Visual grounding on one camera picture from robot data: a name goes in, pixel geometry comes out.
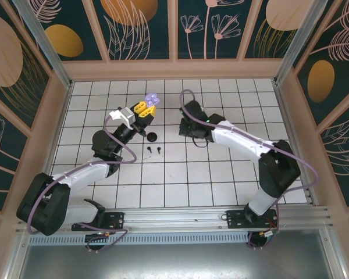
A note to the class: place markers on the purple earbud charging case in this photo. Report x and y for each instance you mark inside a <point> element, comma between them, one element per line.
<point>152,99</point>

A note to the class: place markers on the black earbud charging case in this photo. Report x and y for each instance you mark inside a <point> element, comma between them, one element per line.
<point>153,136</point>

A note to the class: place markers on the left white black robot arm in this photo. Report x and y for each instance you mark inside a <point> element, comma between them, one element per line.
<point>81,174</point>

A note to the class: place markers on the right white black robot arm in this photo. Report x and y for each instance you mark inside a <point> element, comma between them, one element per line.
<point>238,136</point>

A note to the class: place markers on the grey metal panel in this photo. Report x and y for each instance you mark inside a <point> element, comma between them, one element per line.
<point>174,261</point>

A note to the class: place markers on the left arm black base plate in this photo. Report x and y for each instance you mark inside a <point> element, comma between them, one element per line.
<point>116,219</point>

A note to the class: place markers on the aluminium mounting rail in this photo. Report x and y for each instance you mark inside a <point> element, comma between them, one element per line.
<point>174,218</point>

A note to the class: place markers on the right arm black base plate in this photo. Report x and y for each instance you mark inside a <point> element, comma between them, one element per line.
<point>235,218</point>

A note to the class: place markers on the aluminium frame post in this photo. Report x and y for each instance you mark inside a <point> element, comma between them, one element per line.
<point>298,43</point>
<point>43,43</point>

